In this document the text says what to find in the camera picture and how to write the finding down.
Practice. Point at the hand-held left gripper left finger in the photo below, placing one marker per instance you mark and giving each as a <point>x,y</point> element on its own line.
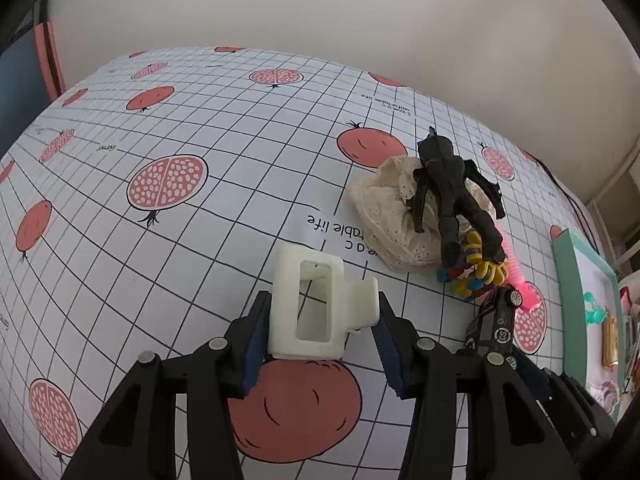
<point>252,340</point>

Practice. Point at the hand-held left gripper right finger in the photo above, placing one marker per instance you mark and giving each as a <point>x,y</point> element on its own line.
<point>387,345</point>

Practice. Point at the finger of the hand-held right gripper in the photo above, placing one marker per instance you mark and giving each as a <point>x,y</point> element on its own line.
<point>539,382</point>

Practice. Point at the white claw hair clip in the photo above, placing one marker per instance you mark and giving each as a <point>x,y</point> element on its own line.
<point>287,310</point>

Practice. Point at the black toy car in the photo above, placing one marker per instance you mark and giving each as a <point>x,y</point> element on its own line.
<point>492,325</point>

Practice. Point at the yellow snack packet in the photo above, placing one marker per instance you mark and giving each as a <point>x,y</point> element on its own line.
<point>610,345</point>

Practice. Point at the teal hair clip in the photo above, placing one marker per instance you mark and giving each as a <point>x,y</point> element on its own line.
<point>592,315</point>

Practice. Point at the teal cardboard box tray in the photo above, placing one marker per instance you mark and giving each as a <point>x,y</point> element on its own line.
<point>560,285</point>

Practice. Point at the pink comb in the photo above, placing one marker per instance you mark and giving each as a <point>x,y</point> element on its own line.
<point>515,270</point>

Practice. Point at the cream lace scrunchie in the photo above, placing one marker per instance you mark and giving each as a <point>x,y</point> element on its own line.
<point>385,225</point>

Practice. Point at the black action figure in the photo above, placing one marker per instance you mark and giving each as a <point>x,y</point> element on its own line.
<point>445,175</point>

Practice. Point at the pomegranate printed grid sheet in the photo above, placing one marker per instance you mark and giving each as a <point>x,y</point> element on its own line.
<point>200,240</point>

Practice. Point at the pink edged dark panel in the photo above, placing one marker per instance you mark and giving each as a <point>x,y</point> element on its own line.
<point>47,60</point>

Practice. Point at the white wooden frame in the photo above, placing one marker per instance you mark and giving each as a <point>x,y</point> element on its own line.
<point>617,180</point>

